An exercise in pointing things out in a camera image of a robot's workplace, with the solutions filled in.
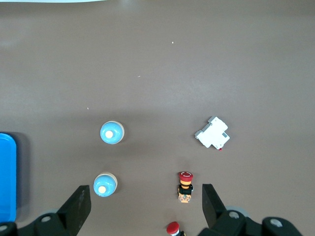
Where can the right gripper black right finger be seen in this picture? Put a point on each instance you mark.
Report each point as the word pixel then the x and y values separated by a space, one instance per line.
pixel 214 211

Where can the red mushroom button grey body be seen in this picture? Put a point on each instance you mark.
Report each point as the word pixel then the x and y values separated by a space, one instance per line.
pixel 173 228

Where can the brown table mat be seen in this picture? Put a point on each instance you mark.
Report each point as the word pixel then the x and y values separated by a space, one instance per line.
pixel 157 73

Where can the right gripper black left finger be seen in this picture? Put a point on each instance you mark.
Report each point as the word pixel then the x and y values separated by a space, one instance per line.
pixel 76 209

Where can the blue plastic tray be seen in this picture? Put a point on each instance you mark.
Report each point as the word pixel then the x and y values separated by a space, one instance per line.
pixel 7 177

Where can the light blue desk bell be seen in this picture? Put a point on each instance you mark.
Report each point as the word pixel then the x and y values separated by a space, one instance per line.
pixel 104 185
pixel 110 134

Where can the red emergency stop orange body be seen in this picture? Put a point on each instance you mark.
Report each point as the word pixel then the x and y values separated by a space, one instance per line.
pixel 185 189

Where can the white circuit breaker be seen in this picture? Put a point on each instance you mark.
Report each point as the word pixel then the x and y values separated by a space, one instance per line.
pixel 212 134

